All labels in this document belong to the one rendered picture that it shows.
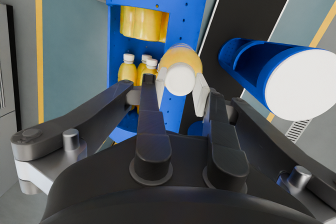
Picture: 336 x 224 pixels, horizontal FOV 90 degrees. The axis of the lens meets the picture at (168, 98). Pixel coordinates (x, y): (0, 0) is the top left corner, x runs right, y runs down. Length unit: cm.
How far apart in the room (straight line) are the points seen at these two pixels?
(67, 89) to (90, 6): 90
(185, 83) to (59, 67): 195
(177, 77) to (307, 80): 64
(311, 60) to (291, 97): 14
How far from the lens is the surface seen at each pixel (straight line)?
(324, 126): 246
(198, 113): 17
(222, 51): 155
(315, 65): 79
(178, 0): 45
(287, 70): 74
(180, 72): 21
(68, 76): 209
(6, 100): 240
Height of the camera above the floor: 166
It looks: 68 degrees down
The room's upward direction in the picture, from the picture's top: 169 degrees counter-clockwise
